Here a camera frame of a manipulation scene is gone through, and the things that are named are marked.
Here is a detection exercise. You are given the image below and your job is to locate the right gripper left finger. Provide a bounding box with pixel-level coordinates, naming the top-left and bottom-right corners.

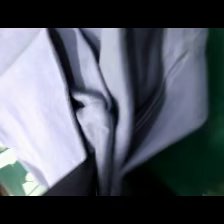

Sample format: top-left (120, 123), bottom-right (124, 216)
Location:
top-left (45, 155), bottom-right (98, 197)

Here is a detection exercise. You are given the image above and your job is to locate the purple T-shirt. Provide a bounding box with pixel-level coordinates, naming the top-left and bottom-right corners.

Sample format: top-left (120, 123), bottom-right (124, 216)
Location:
top-left (0, 28), bottom-right (210, 197)

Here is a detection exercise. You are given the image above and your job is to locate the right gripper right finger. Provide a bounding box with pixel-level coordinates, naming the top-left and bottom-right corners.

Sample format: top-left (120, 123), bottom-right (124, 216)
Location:
top-left (121, 163), bottom-right (178, 197)

